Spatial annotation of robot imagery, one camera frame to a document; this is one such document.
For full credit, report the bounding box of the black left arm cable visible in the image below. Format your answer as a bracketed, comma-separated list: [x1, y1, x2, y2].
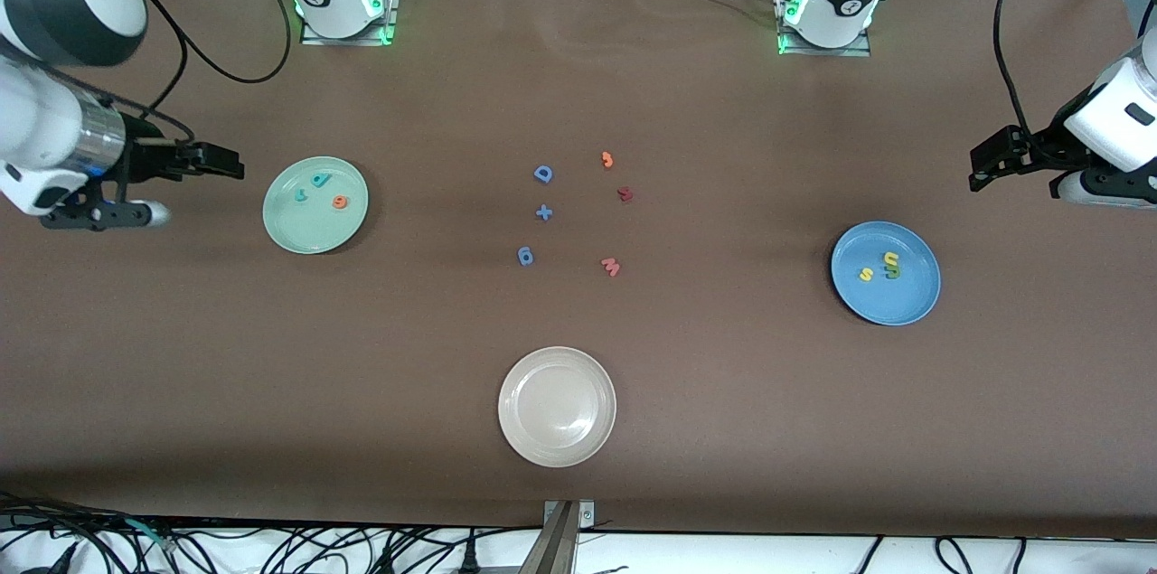
[992, 0, 1058, 141]

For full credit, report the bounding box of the teal marked floor cable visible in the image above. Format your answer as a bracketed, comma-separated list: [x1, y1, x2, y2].
[118, 515, 177, 557]

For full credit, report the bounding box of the brown table cover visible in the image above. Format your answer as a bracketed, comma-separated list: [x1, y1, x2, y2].
[0, 0, 1157, 539]

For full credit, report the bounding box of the pale green plate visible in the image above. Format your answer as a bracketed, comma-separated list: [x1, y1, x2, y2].
[262, 156, 371, 255]

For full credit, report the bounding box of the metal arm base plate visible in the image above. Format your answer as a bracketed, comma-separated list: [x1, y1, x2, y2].
[300, 0, 400, 47]
[777, 0, 873, 58]

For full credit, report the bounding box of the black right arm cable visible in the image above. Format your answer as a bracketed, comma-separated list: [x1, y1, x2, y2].
[36, 0, 295, 146]

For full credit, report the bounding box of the beige plate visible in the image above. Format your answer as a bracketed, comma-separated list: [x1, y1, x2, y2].
[497, 346, 617, 468]

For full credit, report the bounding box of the blue plate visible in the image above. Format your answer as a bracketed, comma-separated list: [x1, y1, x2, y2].
[831, 221, 942, 326]

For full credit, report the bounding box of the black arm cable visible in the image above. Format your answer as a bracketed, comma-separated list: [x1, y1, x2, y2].
[36, 0, 295, 146]
[992, 0, 1058, 141]

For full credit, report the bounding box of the metal table bracket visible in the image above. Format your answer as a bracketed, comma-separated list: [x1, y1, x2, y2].
[520, 500, 596, 574]

